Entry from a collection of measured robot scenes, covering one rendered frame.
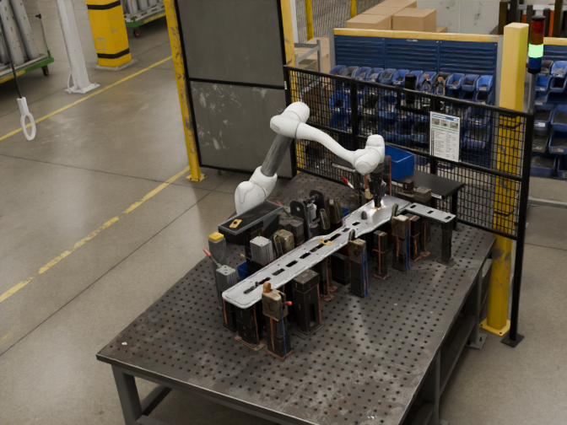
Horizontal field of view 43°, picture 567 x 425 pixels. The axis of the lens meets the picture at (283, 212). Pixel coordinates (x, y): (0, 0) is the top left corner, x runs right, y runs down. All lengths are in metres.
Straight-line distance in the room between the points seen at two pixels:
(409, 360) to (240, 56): 3.69
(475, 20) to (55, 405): 7.92
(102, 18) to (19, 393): 7.48
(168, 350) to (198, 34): 3.60
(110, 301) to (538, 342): 3.06
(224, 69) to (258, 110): 0.49
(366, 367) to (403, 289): 0.69
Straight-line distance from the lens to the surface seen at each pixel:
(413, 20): 8.65
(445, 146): 4.55
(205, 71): 6.81
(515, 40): 4.17
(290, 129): 4.22
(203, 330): 3.94
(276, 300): 3.46
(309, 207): 4.05
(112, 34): 11.53
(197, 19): 6.70
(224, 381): 3.61
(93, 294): 5.78
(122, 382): 4.03
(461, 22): 10.79
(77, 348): 5.25
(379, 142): 4.08
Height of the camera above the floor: 3.02
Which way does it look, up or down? 28 degrees down
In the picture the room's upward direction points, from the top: 5 degrees counter-clockwise
